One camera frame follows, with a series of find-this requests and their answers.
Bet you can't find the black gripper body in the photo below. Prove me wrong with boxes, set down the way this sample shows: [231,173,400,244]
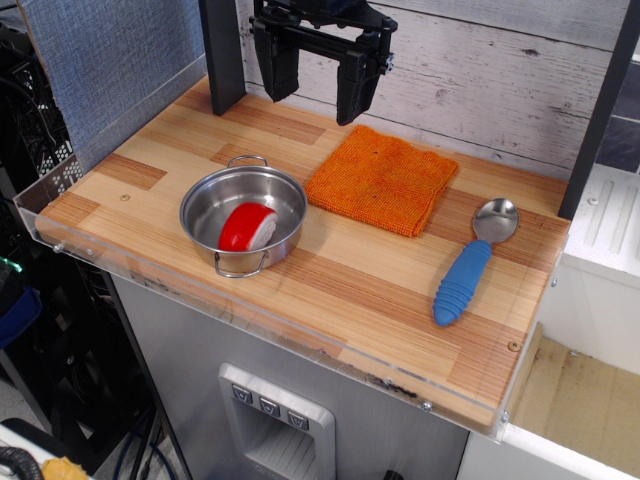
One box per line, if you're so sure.
[250,1,398,75]

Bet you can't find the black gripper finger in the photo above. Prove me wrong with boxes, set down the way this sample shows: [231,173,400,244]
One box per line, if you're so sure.
[253,22,299,102]
[336,51,380,126]

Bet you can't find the red white sushi piece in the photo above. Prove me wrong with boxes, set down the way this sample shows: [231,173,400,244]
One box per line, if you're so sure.
[218,202,279,252]

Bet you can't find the orange towel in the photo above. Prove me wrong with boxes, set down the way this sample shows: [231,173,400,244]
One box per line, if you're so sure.
[305,125,459,237]

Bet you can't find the small steel pot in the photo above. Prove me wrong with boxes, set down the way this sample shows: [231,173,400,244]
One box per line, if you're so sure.
[180,155,308,278]

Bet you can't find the blue fabric panel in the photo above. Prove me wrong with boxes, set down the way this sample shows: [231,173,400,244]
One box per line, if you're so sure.
[18,1,206,171]

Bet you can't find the clear acrylic table guard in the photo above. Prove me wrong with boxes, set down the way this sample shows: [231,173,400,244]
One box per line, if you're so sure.
[16,59,569,437]

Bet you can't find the grey toy fridge dispenser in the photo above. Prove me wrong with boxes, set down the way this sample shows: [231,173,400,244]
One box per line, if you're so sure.
[218,363,337,479]

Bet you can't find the white toy sink cabinet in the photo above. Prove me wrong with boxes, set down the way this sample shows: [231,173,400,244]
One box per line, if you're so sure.
[459,165,639,479]

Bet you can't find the dark vertical post left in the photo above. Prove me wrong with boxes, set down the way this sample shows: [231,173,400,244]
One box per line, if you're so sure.
[198,0,246,116]

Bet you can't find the dark vertical post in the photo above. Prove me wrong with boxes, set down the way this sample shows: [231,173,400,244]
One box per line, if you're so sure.
[198,0,246,116]
[557,0,639,220]

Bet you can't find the blue handled metal spoon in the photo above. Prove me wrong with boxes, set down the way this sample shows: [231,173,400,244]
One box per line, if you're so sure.
[433,198,519,326]

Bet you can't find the dark vertical post right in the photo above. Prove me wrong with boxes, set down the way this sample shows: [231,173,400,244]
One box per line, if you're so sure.
[557,0,639,220]

